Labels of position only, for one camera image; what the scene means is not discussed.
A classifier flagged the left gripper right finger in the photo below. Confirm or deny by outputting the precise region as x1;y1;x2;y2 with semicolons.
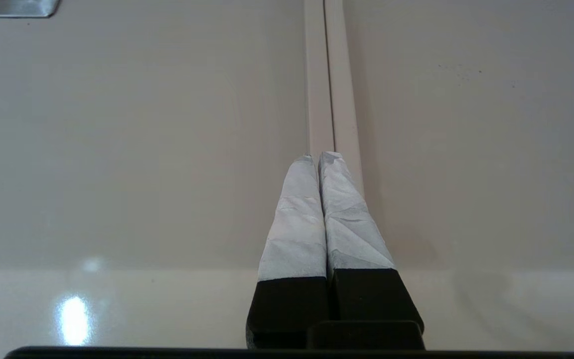
318;152;425;334

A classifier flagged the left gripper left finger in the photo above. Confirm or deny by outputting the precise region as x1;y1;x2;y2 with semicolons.
246;156;328;350

